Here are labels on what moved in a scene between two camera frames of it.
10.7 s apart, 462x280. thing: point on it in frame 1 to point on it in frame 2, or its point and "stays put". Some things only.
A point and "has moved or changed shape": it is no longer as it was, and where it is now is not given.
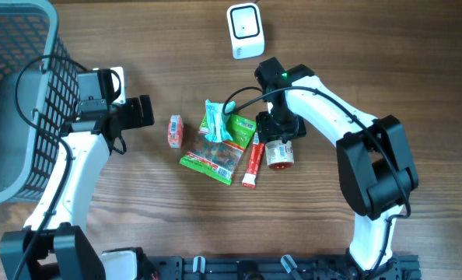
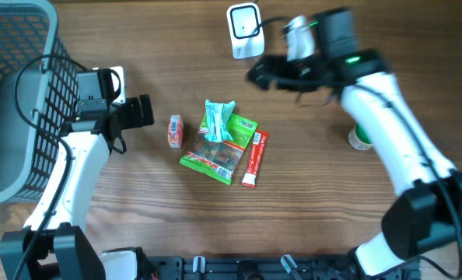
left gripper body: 130,113 stays put
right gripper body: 280,123 to 302,75
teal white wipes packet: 218,130 stays put
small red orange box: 175,131 stays put
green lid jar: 279,155 has moved or changed shape
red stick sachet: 249,178 stays put
